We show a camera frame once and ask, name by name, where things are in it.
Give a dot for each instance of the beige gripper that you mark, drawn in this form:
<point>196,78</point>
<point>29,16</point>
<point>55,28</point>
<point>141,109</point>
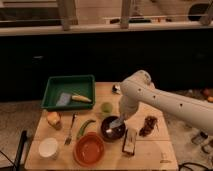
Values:
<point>126,111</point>

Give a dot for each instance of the grey blue towel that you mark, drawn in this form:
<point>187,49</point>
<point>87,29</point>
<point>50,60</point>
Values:
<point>114,125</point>

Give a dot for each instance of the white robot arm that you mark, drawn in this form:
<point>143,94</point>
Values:
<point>137,88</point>

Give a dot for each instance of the dark purple bowl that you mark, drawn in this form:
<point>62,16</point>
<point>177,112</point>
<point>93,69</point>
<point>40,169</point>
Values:
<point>111,134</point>

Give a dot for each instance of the orange bowl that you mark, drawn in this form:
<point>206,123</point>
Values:
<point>89,150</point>

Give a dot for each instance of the brown dried toy food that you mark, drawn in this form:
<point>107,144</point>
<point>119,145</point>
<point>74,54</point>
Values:
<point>148,127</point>

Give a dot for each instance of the brown rectangular block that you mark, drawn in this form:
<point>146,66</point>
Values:
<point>129,142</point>

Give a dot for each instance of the green pepper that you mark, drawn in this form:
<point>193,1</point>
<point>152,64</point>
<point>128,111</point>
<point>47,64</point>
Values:
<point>83,127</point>

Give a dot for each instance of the blue grey sponge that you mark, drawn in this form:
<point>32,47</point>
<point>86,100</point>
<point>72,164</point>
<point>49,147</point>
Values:
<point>64,99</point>

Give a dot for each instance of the green plastic tray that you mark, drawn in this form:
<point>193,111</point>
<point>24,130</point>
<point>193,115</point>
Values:
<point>74,85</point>

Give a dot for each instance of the silver fork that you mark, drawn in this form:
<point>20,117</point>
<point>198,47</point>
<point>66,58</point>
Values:
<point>69,137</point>

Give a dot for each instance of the orange yellow toy food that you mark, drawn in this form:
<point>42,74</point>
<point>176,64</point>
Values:
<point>54,120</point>

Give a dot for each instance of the white cup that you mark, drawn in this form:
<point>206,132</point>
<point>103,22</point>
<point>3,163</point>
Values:
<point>48,148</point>

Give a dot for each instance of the black pole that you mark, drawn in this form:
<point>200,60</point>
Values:
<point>18,157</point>

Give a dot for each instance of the white handled brush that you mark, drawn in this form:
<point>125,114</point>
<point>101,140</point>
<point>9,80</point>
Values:
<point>116,89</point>

